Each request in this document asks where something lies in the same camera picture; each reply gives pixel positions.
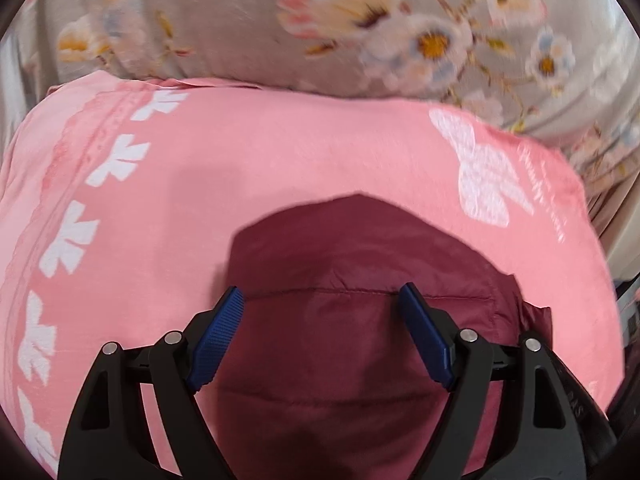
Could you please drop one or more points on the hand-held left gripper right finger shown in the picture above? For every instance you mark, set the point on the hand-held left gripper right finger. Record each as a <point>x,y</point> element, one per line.
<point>425,335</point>

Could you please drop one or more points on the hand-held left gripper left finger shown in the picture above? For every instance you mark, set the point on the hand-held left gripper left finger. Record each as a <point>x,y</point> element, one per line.
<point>215,345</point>

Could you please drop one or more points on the maroon hooded puffer jacket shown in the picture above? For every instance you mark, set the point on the maroon hooded puffer jacket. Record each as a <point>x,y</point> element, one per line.
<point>340,260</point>

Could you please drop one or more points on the beige pleated curtain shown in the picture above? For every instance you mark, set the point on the beige pleated curtain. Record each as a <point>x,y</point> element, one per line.
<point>617,230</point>

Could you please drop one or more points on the pink bow-print blanket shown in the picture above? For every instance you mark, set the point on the pink bow-print blanket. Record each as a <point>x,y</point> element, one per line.
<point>300,160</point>

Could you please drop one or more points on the grey floral bed sheet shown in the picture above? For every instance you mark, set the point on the grey floral bed sheet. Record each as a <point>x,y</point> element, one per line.
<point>250,35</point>

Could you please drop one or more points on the grey satin curtain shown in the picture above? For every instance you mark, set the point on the grey satin curtain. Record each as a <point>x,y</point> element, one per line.
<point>20,85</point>

